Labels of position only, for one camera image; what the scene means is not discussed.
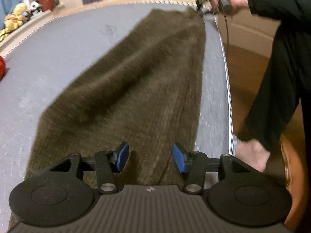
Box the person forearm black sleeve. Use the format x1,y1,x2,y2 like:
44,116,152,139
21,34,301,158
247,0,310,23

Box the person bare foot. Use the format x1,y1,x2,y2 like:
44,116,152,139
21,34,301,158
235,139,270,173

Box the red folded comforter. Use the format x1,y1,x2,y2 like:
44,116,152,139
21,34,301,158
0,56,6,80

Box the panda plush toy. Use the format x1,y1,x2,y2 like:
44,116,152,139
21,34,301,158
22,0,43,15

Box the yellow plush toy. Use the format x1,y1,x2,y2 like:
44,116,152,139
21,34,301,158
1,3,30,41

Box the brown corduroy pants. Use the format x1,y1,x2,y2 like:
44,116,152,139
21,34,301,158
7,7,207,231

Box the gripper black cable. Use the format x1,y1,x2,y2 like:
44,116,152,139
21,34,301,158
217,0,231,59

